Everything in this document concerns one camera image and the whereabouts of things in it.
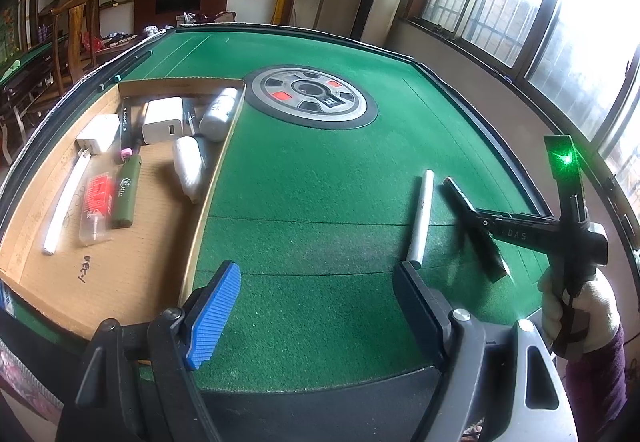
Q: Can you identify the olive green lighter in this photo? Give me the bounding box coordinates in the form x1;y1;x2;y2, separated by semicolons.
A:
110;154;144;230

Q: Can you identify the black rectangular bar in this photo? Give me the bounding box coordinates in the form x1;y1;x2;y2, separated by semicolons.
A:
443;176;510;284

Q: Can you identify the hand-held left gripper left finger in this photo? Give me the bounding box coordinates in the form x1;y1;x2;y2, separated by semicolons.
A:
55;260;242;442

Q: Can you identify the person's right forearm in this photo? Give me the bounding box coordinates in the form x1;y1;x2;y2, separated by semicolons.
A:
565;322;628;442

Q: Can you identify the white pen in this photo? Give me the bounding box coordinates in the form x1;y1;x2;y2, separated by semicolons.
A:
42;154;92;256
405;169;435;269

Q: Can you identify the round grey table console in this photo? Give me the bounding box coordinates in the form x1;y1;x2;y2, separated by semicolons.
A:
245;65;379;127

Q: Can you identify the white tapered bottle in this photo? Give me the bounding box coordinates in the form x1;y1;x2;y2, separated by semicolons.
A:
172;135;209;204

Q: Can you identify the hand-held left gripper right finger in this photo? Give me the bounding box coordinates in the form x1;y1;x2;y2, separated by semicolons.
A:
392;261;578;442

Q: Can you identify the person's right hand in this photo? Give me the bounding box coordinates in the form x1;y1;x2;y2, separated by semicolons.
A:
537;267;621;363

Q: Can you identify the white cylindrical bottle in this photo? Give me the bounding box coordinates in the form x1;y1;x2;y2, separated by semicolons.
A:
199;86;240;142

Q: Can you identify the white cube charger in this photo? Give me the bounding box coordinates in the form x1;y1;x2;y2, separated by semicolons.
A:
141;96;185;146

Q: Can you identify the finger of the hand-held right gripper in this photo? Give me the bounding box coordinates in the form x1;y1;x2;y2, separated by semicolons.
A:
482;221;567;255
472;207;562;224

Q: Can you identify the wooden chair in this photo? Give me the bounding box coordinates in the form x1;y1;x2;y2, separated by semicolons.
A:
49;0;102;84

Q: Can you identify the black printed box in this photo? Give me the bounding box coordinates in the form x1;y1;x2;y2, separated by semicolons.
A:
119;96;147;149

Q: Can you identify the black green tile pusher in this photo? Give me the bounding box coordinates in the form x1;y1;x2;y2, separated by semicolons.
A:
95;50;154;91

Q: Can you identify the white charger with prongs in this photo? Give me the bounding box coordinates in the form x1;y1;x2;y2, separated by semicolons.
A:
75;114;122;156

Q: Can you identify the cardboard box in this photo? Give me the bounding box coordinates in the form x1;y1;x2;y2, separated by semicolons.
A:
0;77;247;341

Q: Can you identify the green mahjong table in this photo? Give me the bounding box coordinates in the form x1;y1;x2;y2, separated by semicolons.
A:
0;38;72;90

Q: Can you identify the cluttered bags pile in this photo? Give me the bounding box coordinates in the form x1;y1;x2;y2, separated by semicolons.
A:
175;10;237;27

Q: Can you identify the large window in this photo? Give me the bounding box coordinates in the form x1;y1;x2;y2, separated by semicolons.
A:
404;0;640;228

